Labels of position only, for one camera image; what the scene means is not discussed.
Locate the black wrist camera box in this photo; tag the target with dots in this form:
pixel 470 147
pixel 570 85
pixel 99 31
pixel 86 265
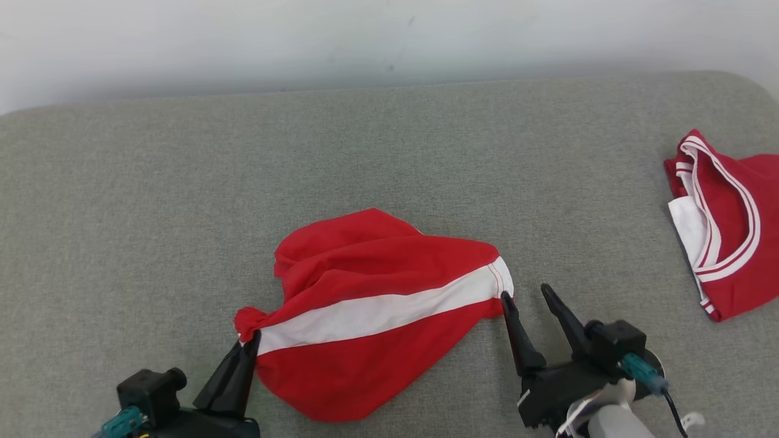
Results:
pixel 614 344
pixel 149 395

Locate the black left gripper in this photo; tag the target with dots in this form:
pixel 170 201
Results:
pixel 207 427

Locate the red shorts white side stripe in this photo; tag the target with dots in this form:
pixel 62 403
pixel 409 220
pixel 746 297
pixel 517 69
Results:
pixel 365 286

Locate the grey fabric sofa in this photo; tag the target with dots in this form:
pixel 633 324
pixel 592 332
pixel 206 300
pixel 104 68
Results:
pixel 182 213

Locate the red basketball jersey white trim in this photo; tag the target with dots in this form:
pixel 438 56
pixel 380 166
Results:
pixel 739 243

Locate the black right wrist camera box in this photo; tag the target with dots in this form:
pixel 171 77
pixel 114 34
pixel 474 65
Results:
pixel 614 344

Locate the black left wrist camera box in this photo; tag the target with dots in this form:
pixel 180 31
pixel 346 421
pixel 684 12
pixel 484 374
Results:
pixel 149 395

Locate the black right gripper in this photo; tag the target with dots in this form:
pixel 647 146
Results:
pixel 560 389

